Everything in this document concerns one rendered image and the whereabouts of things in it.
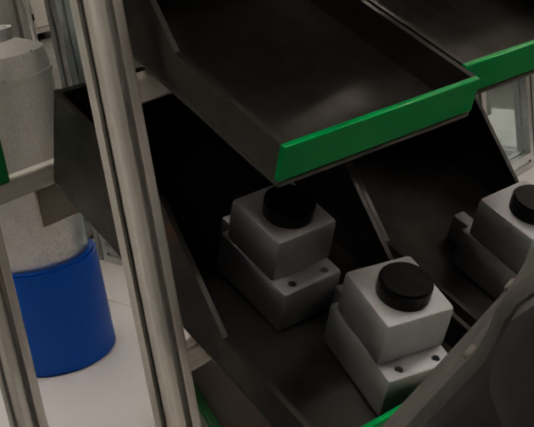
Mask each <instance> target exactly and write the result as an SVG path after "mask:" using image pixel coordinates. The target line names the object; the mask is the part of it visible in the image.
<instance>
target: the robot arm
mask: <svg viewBox="0 0 534 427"><path fill-rule="evenodd" d="M504 290H505V291H504V292H503V293H502V294H501V295H500V297H499V298H498V299H497V300H496V301H495V302H494V303H493V304H492V306H491V307H490V308H489V309H488V310H487V311H486V312H485V313H484V314H483V315H482V316H481V317H480V318H479V319H478V320H477V321H476V323H475V324H474V325H473V326H472V327H471V328H470V329H469V330H468V331H467V333H466V334H465V335H464V336H463V337H462V338H461V339H460V340H459V342H458V343H457V344H456V345H455V346H454V347H453V348H452V349H451V351H450V352H449V353H448V354H447V355H446V356H445V357H444V358H443V359H442V361H441V362H440V363H439V364H438V365H437V366H436V367H435V368H434V369H433V370H432V371H431V372H430V373H429V374H428V375H427V376H426V378H425V379H424V380H423V381H422V382H421V383H420V384H419V386H418V387H417V388H416V389H415V390H414V391H413V392H412V393H411V394H410V396H409V397H408V398H407V399H406V400H405V401H404V402H403V403H402V405H401V406H400V407H399V408H398V409H397V410H396V411H395V412H394V414H393V415H392V416H391V417H390V418H389V419H388V420H387V421H386V423H385V424H384V425H382V427H534V248H533V249H532V251H531V253H530V255H529V257H528V258H527V260H526V261H525V263H524V264H523V266H522V268H521V269H520V272H519V273H518V274H517V275H516V277H515V279H514V278H513V279H510V280H509V281H508V283H507V284H506V285H505V287H504Z"/></svg>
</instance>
